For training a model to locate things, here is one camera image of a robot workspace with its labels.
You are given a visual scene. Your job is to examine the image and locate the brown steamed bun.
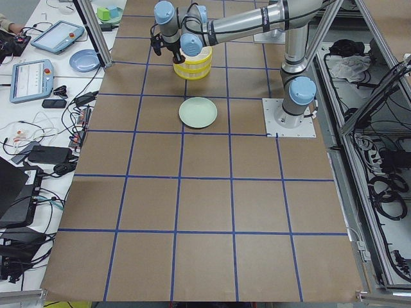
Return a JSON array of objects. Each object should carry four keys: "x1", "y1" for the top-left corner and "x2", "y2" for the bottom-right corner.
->
[{"x1": 173, "y1": 56, "x2": 186, "y2": 64}]

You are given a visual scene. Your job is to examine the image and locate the yellow steamer layer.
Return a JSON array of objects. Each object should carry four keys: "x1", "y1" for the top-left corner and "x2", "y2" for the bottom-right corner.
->
[
  {"x1": 173, "y1": 64, "x2": 211, "y2": 81},
  {"x1": 180, "y1": 46, "x2": 213, "y2": 65}
]

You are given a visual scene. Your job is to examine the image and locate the black laptop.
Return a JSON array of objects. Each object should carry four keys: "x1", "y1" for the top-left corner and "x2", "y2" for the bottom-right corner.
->
[{"x1": 1, "y1": 158, "x2": 43, "y2": 228}]

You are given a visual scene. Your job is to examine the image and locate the teach pendant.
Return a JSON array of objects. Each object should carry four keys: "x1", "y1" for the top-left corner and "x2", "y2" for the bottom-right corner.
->
[
  {"x1": 10, "y1": 59, "x2": 54, "y2": 104},
  {"x1": 31, "y1": 21, "x2": 85, "y2": 54}
]

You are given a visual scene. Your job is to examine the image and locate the light green plate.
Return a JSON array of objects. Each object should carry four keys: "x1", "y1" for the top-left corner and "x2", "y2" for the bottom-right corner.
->
[{"x1": 179, "y1": 97, "x2": 218, "y2": 128}]

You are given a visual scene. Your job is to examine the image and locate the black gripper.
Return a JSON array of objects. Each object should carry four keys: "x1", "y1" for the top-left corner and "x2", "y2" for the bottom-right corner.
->
[{"x1": 150, "y1": 33, "x2": 182, "y2": 58}]

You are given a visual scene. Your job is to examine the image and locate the black braided left cable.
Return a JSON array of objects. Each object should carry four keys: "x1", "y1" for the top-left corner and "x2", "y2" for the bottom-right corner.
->
[{"x1": 149, "y1": 3, "x2": 290, "y2": 39}]

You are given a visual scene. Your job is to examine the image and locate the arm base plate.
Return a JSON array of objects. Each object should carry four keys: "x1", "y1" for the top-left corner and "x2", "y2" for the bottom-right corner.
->
[
  {"x1": 253, "y1": 29, "x2": 286, "y2": 44},
  {"x1": 262, "y1": 98, "x2": 317, "y2": 138}
]

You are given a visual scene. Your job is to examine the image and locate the blue plate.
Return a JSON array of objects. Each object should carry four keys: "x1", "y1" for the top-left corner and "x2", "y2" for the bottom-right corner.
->
[{"x1": 69, "y1": 49, "x2": 100, "y2": 73}]

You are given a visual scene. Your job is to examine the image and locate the green plate with blocks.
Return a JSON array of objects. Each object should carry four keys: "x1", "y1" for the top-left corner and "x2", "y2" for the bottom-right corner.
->
[{"x1": 96, "y1": 5, "x2": 123, "y2": 24}]

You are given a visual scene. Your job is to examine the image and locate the aluminium frame post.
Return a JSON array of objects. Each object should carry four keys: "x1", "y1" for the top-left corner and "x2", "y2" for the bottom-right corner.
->
[{"x1": 73, "y1": 0, "x2": 112, "y2": 68}]

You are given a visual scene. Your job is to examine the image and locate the black power adapter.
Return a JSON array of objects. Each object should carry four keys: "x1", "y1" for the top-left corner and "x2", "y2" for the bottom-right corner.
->
[{"x1": 28, "y1": 146, "x2": 72, "y2": 164}]

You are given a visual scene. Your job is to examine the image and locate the lower teach pendant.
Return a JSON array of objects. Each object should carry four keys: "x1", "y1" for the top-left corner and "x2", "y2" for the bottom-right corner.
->
[{"x1": 10, "y1": 59, "x2": 54, "y2": 104}]

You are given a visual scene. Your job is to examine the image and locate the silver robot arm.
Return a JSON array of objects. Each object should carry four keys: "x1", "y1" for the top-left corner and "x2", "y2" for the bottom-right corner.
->
[{"x1": 151, "y1": 1, "x2": 332, "y2": 123}]

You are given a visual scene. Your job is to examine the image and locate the upper teach pendant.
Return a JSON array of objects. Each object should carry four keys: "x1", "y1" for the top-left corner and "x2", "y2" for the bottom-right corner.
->
[{"x1": 31, "y1": 21, "x2": 85, "y2": 54}]

